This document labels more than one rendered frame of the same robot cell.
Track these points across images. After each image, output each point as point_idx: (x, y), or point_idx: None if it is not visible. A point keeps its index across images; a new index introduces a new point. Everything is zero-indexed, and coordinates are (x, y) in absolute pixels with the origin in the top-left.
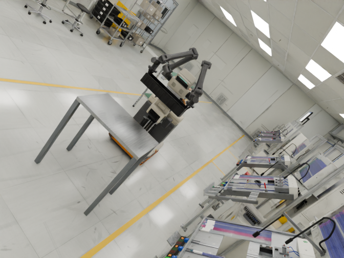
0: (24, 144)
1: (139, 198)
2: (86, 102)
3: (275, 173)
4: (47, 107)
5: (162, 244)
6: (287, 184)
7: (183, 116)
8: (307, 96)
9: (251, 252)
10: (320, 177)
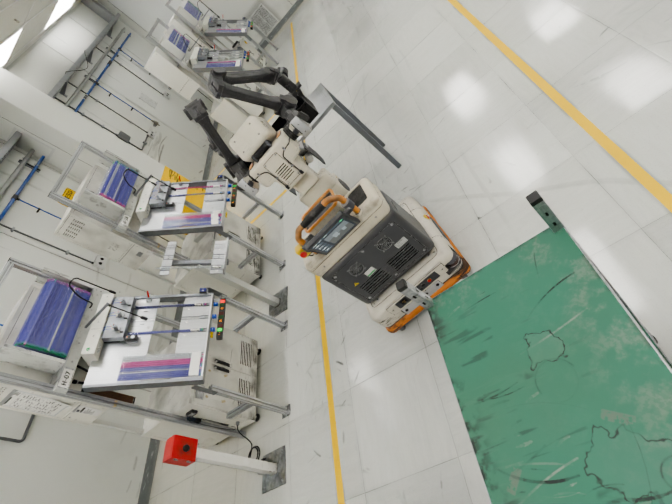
0: (402, 128)
1: None
2: (314, 91)
3: None
4: (474, 118)
5: (287, 277)
6: (109, 315)
7: (306, 262)
8: None
9: (180, 205)
10: (67, 279)
